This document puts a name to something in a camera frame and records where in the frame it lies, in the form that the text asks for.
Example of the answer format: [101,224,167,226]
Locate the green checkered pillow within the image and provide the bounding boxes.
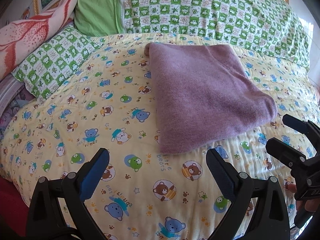
[11,25,103,103]

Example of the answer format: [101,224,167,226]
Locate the purple striped folded cloth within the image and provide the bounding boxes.
[1,74,35,121]

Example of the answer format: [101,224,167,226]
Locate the yellow bear print bedsheet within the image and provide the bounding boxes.
[0,32,318,240]

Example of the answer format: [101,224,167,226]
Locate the green checkered quilt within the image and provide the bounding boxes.
[73,0,313,72]

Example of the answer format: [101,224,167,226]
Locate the purple knit sweater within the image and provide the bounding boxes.
[144,42,277,154]

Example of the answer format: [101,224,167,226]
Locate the right hand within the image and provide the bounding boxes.
[287,183,320,212]

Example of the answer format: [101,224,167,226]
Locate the red white floral blanket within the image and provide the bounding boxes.
[1,0,77,79]

